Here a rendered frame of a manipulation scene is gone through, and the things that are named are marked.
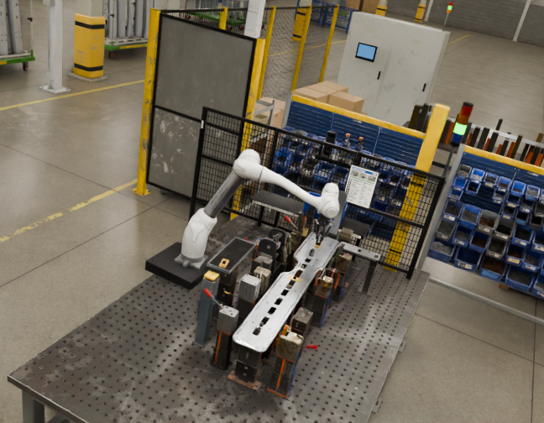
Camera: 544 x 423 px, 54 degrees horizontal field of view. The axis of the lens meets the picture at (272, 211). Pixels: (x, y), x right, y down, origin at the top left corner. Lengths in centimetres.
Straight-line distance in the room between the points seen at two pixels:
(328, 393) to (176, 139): 355
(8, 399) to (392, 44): 786
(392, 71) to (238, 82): 484
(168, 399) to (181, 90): 356
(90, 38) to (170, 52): 485
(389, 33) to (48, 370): 798
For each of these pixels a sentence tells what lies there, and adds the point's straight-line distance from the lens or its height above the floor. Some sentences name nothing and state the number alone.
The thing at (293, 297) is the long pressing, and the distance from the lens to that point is 313.
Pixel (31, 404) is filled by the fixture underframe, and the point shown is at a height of 53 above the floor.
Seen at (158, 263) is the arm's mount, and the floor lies 77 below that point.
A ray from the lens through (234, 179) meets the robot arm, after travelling 361.
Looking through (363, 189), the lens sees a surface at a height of 129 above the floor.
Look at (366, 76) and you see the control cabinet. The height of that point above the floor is 102.
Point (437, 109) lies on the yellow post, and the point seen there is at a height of 198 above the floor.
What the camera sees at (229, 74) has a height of 160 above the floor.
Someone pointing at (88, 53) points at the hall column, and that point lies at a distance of 1049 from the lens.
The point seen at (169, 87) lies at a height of 128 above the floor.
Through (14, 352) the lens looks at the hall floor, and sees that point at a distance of 418.
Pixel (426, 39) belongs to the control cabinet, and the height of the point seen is 184.
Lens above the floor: 276
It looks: 26 degrees down
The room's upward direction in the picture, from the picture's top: 11 degrees clockwise
